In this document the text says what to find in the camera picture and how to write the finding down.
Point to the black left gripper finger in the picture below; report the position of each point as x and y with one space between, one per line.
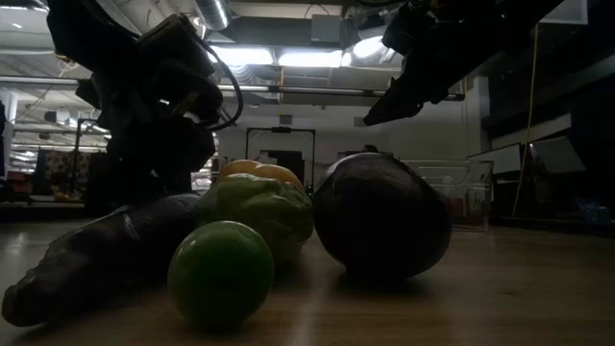
178 180
103 192

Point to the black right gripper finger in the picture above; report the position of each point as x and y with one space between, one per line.
394 106

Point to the dark purple eggplant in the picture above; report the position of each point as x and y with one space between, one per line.
86 259

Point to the yellow bell pepper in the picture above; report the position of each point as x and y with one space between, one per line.
259 169

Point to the green bell pepper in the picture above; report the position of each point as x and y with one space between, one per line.
259 206

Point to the shiny green round fruit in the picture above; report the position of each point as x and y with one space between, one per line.
221 274

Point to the round purple eggplant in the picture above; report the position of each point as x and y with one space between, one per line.
379 216

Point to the floral patterned cloth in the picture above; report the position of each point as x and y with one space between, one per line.
62 168

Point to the person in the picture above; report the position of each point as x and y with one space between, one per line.
371 148

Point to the round ceiling light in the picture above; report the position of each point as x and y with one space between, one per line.
367 47

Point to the long horizontal ceiling pipe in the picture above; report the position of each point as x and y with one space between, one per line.
312 89

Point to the rectangular ceiling light panel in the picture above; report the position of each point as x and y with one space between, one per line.
310 58
245 56

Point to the grey ceiling box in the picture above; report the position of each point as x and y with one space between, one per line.
326 29

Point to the white slanted panel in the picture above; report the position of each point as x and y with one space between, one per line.
497 159
557 156

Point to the grey wall vent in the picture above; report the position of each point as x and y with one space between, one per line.
285 120
360 122

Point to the black metal rack frame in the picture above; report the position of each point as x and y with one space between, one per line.
77 144

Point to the black table edge rail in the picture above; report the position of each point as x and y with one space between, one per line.
38 211

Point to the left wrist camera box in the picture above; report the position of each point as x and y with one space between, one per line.
173 43

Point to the black rectangular frame stand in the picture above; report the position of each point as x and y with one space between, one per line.
281 130

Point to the silver round air duct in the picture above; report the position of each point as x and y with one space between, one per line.
214 14

